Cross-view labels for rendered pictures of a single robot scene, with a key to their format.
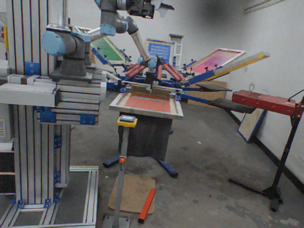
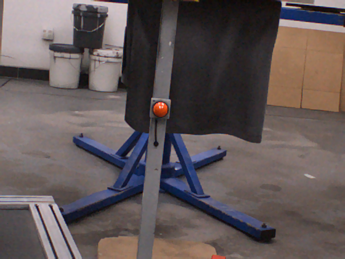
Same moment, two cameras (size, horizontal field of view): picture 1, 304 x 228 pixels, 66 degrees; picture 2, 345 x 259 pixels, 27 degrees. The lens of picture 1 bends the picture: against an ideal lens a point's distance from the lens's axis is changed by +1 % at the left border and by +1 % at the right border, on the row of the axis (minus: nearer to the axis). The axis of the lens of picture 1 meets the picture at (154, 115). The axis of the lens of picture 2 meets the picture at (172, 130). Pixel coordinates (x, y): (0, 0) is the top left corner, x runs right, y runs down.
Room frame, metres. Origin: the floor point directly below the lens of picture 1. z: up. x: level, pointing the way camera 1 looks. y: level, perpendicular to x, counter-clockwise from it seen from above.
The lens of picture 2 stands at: (-0.31, 0.29, 0.95)
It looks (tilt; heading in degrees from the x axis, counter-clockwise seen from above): 11 degrees down; 356
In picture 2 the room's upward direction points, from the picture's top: 6 degrees clockwise
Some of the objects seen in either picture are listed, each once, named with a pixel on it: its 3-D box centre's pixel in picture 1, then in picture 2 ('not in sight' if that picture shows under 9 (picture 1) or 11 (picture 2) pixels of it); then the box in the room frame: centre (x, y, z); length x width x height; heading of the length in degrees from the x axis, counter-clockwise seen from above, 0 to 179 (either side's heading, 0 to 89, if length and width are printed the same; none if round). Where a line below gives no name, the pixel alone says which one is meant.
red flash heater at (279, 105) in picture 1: (265, 101); not in sight; (2.46, -1.15, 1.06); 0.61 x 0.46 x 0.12; 60
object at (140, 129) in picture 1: (143, 135); (198, 67); (1.81, 0.07, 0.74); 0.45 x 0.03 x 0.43; 90
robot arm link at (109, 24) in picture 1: (109, 23); not in sight; (1.19, 0.28, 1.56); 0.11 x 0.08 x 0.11; 168
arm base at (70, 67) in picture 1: (73, 64); not in sight; (1.36, 0.52, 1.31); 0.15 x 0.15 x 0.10
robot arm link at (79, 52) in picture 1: (73, 44); not in sight; (1.35, 0.52, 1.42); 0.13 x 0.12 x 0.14; 168
